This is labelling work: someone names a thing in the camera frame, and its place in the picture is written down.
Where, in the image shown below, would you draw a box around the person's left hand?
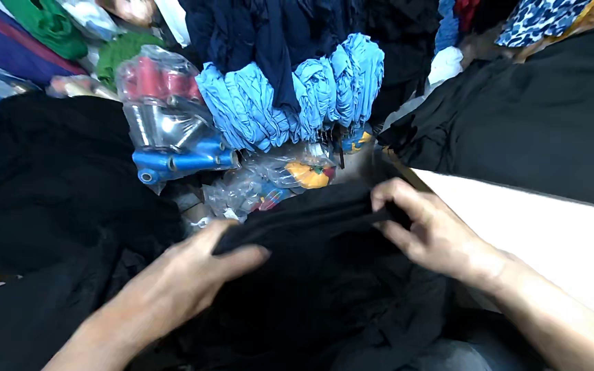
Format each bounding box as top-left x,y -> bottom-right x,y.
161,219 -> 271,312

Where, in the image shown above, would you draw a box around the person's right hand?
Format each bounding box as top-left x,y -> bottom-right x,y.
371,178 -> 507,290

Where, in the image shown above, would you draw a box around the black garment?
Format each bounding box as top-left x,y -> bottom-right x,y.
173,180 -> 452,371

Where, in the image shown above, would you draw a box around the person's right forearm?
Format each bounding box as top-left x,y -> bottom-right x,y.
483,252 -> 594,371

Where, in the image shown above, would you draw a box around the person's left forearm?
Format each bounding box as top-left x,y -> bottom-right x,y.
42,252 -> 206,371

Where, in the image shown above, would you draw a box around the blue yellow plastic packet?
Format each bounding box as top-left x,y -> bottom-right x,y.
340,126 -> 373,155

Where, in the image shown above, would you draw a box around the group of blue thread cones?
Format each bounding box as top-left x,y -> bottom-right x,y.
132,135 -> 241,194

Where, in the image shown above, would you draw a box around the clear plastic bag, orange item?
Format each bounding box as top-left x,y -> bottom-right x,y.
203,142 -> 338,222

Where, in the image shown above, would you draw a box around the person's legs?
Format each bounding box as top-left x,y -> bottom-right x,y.
333,337 -> 550,371

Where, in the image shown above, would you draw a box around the pile of light blue garments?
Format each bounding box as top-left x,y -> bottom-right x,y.
195,33 -> 385,153

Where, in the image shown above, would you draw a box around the white cloth bundle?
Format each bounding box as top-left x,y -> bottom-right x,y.
428,46 -> 464,86

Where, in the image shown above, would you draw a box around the white table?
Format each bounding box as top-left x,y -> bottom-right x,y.
382,147 -> 594,333

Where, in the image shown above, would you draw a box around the wrinkled black hanging cloth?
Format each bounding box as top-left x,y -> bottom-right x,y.
361,0 -> 443,132

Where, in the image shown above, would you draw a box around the clear bag of pink spools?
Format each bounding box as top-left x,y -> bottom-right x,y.
117,45 -> 220,153

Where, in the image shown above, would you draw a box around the smooth black fabric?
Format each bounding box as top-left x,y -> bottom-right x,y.
377,21 -> 594,212

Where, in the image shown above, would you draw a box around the large black cloth heap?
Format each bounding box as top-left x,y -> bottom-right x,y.
0,92 -> 187,371

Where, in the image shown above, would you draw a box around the blue denim cloth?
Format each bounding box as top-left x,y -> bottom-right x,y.
434,0 -> 460,55

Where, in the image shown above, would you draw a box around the navy blue cloth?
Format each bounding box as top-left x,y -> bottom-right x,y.
178,0 -> 367,124

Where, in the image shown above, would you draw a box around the red cloth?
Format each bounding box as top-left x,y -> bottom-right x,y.
454,0 -> 482,34

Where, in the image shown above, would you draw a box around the bag of pale spools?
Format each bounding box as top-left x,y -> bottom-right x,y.
45,75 -> 121,102

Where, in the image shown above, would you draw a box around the light green cloth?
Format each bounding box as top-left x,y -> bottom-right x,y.
95,32 -> 166,92

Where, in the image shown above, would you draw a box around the blue white camouflage cloth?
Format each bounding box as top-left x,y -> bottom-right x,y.
494,0 -> 594,48

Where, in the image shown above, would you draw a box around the white plastic bag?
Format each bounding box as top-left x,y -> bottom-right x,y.
59,0 -> 120,42

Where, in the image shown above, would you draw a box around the dark green cloth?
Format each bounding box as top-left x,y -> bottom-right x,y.
0,0 -> 89,61

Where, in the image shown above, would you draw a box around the purple and maroon cloth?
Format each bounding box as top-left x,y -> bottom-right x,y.
0,0 -> 86,87

